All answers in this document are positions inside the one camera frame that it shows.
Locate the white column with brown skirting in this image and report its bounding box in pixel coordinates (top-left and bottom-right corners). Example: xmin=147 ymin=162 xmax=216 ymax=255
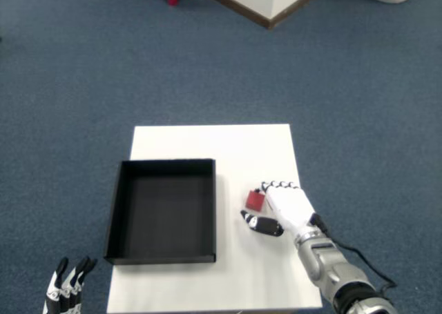
xmin=198 ymin=0 xmax=334 ymax=30

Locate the black open box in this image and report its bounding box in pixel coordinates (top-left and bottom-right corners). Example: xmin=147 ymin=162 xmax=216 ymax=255
xmin=104 ymin=158 xmax=217 ymax=265

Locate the red cube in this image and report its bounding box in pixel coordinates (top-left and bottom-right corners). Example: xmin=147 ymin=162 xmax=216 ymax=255
xmin=245 ymin=189 xmax=267 ymax=213

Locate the white square table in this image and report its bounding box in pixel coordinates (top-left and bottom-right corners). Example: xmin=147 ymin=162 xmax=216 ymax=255
xmin=106 ymin=123 xmax=323 ymax=313

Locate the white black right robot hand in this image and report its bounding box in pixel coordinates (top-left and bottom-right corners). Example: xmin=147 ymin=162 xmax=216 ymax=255
xmin=240 ymin=180 xmax=325 ymax=245

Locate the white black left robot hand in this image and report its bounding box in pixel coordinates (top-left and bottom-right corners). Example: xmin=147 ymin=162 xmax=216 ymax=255
xmin=41 ymin=257 xmax=98 ymax=314

